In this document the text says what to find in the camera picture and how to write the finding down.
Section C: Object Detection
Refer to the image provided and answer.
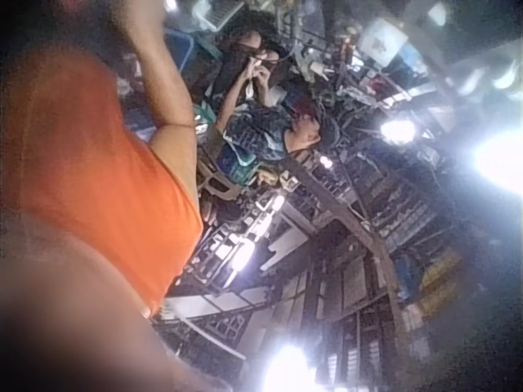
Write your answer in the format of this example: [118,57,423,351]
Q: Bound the cluttered shop shelves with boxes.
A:
[157,134,483,392]

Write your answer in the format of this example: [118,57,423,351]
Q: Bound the cluttered workbench with tools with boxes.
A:
[277,0,434,123]

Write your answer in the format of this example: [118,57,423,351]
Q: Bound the blue plastic crate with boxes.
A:
[162,29,198,71]

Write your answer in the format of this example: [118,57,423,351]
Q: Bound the white basket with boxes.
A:
[191,0,242,32]

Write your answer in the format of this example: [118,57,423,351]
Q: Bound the white plastic container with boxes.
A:
[359,16,410,66]

